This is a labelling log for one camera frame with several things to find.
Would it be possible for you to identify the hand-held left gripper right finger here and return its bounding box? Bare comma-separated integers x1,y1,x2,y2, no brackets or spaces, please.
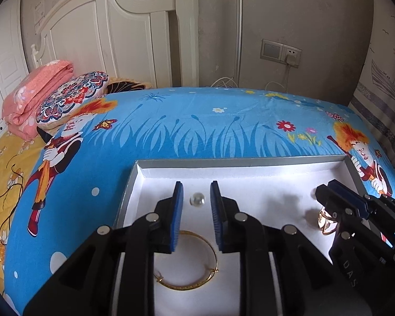
210,181,374,316

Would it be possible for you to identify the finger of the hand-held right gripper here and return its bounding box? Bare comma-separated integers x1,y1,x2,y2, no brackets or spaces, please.
315,184,382,264
329,180,395,238

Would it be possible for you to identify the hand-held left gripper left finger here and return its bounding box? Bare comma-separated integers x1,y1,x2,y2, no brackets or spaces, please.
22,181,185,316

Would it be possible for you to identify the gold ring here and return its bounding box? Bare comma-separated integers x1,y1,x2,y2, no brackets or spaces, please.
318,206,341,236

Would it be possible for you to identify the gold bangle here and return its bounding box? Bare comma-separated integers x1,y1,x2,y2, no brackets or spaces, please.
153,230,219,291

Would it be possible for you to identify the white jewelry box tray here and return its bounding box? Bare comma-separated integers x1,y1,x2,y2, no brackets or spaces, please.
113,156,371,316

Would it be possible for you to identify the blue printed bedsheet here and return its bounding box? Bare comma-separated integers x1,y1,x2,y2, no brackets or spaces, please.
3,86,395,316

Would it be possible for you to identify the ship printed curtain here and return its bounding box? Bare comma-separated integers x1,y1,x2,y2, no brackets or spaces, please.
347,0,395,201

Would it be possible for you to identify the dark brown pillow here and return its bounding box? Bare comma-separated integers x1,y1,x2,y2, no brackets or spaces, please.
105,77,154,94

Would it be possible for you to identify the floral patterned pillow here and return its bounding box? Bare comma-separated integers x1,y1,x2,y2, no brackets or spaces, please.
36,71,110,129

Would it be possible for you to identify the metal pole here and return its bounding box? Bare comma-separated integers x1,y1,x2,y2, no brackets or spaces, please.
234,0,243,88

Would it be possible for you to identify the yellow floral sheet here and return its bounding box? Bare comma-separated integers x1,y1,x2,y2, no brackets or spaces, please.
0,128,53,290

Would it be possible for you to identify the pink folded quilt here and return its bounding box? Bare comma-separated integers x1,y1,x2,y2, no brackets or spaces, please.
2,60,76,139

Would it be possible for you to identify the white bed headboard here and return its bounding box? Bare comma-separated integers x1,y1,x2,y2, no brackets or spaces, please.
31,0,200,89

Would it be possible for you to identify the white wardrobe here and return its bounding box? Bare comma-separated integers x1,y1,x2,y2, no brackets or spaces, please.
0,0,30,149

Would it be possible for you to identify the white charger cable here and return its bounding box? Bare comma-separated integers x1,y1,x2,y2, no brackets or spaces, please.
266,66,290,93

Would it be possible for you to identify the white coiled cable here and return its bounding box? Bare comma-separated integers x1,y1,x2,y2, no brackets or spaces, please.
211,77,241,89

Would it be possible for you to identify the grey wall socket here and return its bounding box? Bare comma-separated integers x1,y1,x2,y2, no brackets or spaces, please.
281,44,302,66

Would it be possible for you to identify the grey wall switch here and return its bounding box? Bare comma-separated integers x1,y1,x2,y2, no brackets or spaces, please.
261,39,284,61

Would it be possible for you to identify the thin black cord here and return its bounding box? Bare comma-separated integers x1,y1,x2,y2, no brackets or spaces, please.
0,161,25,254

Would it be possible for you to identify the paper wall notice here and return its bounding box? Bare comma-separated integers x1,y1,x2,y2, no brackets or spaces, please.
33,2,47,25

